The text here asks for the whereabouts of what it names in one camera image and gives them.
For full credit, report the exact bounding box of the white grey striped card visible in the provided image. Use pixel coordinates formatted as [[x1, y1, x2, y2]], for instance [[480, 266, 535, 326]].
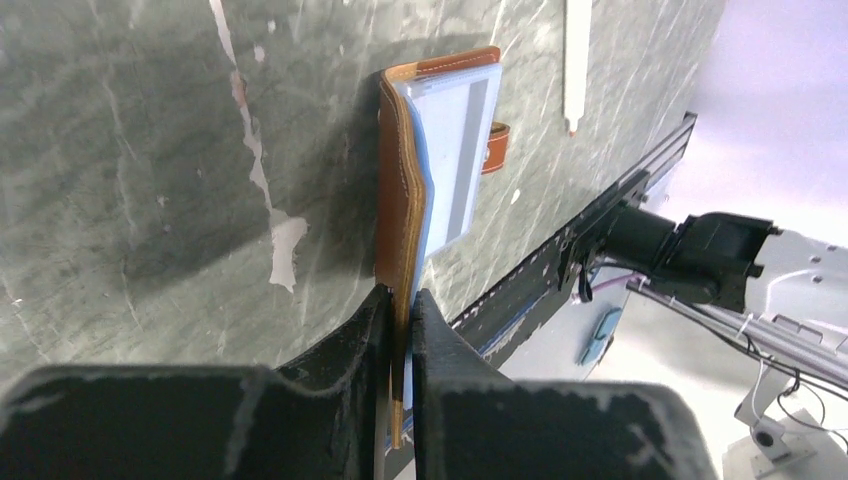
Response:
[[407, 76, 499, 256]]

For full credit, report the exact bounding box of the brown leather card holder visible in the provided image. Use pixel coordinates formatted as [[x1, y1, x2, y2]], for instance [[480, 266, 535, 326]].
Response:
[[375, 45, 510, 449]]

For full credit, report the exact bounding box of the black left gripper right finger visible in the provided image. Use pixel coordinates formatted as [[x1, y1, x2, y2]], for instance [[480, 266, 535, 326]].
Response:
[[411, 290, 716, 479]]

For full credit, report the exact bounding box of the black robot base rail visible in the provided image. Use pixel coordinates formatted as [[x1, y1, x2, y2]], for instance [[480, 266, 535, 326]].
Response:
[[445, 170, 650, 370]]

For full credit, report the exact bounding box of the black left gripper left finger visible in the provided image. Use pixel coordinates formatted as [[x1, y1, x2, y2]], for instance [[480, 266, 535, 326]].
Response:
[[1, 285, 391, 479]]

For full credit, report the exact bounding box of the aluminium frame rail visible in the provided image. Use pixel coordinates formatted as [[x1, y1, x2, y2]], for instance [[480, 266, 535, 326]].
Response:
[[622, 111, 848, 480]]

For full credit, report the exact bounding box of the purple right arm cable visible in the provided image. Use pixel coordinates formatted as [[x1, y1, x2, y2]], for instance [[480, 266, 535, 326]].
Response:
[[570, 278, 631, 306]]

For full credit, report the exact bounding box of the red capped white marker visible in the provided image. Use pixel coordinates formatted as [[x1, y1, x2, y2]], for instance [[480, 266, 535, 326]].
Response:
[[563, 0, 592, 137]]

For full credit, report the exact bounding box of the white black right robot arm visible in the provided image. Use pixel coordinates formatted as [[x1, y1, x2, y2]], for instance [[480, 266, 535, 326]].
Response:
[[600, 207, 847, 331]]

